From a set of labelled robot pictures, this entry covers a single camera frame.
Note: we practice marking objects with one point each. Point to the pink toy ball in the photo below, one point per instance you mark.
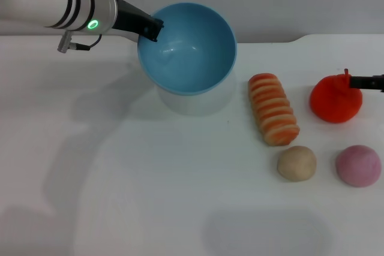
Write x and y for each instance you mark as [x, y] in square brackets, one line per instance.
[358, 166]

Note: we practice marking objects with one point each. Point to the blue bowl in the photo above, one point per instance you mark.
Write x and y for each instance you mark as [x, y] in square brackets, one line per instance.
[192, 55]

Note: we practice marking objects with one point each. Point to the orange striped toy bread roll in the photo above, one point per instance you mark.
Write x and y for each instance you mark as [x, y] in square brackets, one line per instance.
[273, 109]

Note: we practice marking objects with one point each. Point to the orange plush toy fruit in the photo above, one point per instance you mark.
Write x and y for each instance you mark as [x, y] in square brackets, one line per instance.
[333, 103]

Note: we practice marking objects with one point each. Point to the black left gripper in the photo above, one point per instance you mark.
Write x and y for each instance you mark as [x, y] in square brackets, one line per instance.
[129, 17]

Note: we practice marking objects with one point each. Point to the beige toy ball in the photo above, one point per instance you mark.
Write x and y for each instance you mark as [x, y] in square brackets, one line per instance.
[296, 163]

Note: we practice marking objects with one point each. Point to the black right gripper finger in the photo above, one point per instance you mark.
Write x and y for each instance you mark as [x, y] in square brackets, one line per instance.
[364, 79]
[364, 86]

